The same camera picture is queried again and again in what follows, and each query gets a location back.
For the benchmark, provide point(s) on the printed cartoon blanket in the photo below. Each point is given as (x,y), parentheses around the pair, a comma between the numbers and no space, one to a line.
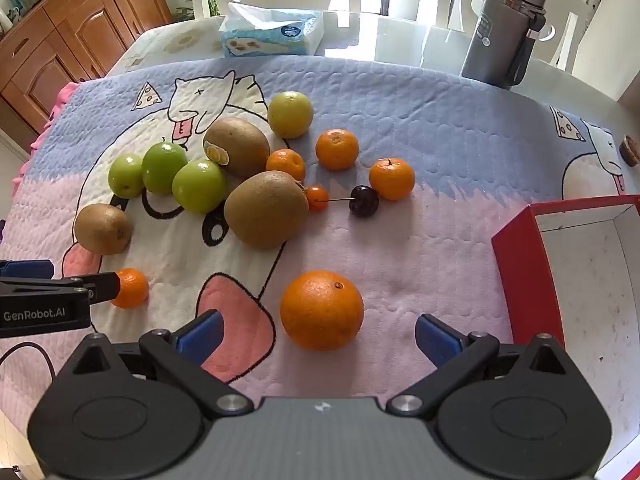
(450,135)

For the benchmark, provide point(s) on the grey thermos bottle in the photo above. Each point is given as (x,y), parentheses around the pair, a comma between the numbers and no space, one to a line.
(500,35)

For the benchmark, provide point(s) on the green potted plant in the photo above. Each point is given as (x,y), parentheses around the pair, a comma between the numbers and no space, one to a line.
(200,7)

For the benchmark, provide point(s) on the large brown kiwi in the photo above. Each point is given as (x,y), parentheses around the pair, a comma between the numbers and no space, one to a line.
(266,209)

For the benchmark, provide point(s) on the blue tissue box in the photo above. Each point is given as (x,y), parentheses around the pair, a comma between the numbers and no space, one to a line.
(270,35)

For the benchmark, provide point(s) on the brown kiwi with yellow sticker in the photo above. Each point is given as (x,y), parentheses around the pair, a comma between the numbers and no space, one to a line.
(241,144)

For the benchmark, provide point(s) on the mandarin with stem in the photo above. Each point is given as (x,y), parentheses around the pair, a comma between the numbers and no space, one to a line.
(392,179)

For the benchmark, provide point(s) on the red cardboard box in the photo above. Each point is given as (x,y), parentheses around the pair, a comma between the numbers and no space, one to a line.
(580,285)

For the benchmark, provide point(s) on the small mandarin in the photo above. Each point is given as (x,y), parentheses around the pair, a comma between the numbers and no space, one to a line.
(132,288)

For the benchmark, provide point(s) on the large orange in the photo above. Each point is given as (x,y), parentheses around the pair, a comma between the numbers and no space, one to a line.
(322,310)

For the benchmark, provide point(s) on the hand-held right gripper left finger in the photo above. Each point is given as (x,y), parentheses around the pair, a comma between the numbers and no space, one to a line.
(200,336)

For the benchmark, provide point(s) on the green jujube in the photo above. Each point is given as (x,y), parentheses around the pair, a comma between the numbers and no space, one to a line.
(164,167)
(125,176)
(198,186)

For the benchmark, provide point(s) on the wooden cabinet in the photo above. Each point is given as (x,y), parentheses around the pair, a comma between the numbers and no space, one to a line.
(75,45)

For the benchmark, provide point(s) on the yellow-green round citrus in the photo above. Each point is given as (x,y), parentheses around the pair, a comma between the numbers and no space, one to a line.
(290,114)

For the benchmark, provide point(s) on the small brown kiwi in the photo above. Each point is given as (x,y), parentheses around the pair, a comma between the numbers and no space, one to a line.
(102,228)

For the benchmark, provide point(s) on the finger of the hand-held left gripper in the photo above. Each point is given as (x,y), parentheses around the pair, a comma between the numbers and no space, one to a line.
(103,286)
(29,267)

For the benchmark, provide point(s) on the cherry tomato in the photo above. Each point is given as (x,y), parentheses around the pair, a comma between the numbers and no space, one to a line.
(317,198)

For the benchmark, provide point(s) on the dark cherry with stem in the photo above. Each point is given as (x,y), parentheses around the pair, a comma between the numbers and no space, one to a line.
(364,201)

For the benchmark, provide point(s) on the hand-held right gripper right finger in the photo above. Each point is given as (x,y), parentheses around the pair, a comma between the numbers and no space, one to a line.
(438,340)

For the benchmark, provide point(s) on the small brown round thing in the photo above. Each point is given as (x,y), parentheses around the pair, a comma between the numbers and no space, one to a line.
(631,151)

